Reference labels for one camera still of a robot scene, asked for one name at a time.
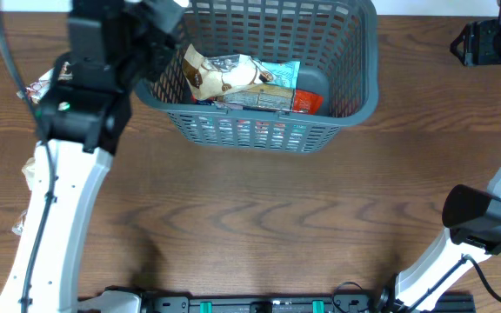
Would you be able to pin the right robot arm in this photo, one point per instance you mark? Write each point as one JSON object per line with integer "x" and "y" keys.
{"x": 471, "y": 218}

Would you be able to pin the grey plastic basket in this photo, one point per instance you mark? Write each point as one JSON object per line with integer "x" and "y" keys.
{"x": 335, "y": 41}

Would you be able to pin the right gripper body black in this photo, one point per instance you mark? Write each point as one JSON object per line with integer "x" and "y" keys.
{"x": 493, "y": 45}

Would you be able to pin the treat bag beige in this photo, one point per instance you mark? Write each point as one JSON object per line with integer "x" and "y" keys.
{"x": 216, "y": 76}

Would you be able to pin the small teal wipes packet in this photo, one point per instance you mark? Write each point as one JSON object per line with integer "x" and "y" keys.
{"x": 284, "y": 74}

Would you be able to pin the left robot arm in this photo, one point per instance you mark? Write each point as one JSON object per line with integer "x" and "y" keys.
{"x": 80, "y": 119}

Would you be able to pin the spaghetti pack red ends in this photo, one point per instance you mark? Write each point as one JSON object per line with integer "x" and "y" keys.
{"x": 273, "y": 98}

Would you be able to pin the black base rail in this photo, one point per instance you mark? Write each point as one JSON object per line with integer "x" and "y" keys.
{"x": 276, "y": 304}

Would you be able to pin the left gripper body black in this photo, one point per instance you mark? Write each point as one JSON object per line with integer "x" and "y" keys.
{"x": 136, "y": 63}

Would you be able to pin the treat bag top left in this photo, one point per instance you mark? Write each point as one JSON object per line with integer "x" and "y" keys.
{"x": 37, "y": 90}

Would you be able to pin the Kleenex tissue multipack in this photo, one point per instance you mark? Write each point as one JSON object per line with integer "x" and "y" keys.
{"x": 211, "y": 102}

